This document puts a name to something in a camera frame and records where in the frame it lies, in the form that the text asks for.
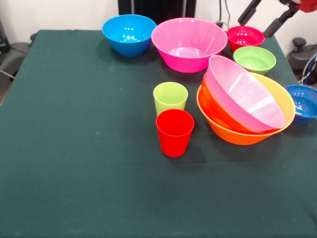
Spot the small dark blue bowl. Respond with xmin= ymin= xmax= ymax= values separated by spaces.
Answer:
xmin=284 ymin=84 xmax=317 ymax=125

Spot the orange-red bowl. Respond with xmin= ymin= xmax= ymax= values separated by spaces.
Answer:
xmin=201 ymin=73 xmax=273 ymax=134

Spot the green cup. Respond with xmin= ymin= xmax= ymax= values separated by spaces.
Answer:
xmin=153 ymin=81 xmax=189 ymax=116

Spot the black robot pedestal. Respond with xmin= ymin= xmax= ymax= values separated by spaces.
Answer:
xmin=118 ymin=0 xmax=198 ymax=25

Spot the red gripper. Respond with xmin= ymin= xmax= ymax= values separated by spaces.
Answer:
xmin=237 ymin=0 xmax=317 ymax=38

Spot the red cup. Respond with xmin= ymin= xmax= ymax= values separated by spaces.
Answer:
xmin=156 ymin=109 xmax=195 ymax=158

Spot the tangle of cables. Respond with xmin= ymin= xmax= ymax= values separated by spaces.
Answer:
xmin=297 ymin=54 xmax=317 ymax=86

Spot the large orange bowl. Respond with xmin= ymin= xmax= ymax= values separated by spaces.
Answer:
xmin=196 ymin=72 xmax=296 ymax=146

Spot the small crimson bowl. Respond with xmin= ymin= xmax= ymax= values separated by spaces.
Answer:
xmin=226 ymin=25 xmax=265 ymax=52

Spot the light blue bowl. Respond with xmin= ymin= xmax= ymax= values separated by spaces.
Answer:
xmin=102 ymin=14 xmax=158 ymax=58

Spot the dark green tablecloth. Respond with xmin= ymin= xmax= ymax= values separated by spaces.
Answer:
xmin=0 ymin=29 xmax=317 ymax=238

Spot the large pink bowl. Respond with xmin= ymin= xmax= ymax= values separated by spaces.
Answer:
xmin=205 ymin=55 xmax=286 ymax=133
xmin=151 ymin=17 xmax=228 ymax=73

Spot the black cable with plug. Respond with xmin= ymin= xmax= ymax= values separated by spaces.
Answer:
xmin=215 ymin=0 xmax=231 ymax=28

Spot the small green bowl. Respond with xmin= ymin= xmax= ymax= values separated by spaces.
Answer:
xmin=233 ymin=46 xmax=277 ymax=76

